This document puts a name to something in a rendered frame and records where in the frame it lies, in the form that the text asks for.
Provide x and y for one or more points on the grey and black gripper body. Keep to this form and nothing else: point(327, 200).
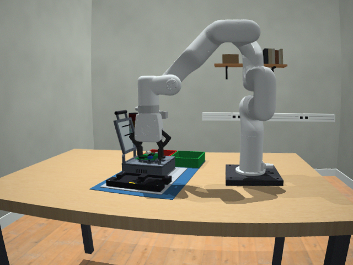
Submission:
point(148, 127)

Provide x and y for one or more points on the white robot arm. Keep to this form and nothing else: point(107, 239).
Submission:
point(257, 78)

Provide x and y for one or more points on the green circuit board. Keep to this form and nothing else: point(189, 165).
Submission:
point(148, 156)

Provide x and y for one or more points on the red bin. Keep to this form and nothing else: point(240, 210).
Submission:
point(166, 152)

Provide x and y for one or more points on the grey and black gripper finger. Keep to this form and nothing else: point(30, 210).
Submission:
point(137, 144)
point(161, 144)

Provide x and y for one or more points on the green bin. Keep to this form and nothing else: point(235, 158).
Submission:
point(189, 159)

